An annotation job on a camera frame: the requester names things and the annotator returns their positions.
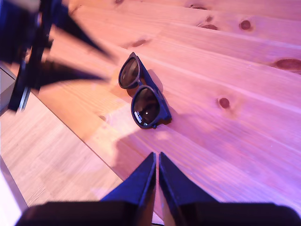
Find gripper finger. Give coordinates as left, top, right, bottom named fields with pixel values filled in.
left=50, top=13, right=113, bottom=57
left=101, top=152, right=157, bottom=226
left=159, top=152, right=220, bottom=226
left=30, top=60, right=109, bottom=91

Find black sunglasses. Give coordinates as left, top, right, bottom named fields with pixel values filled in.
left=118, top=52, right=173, bottom=130

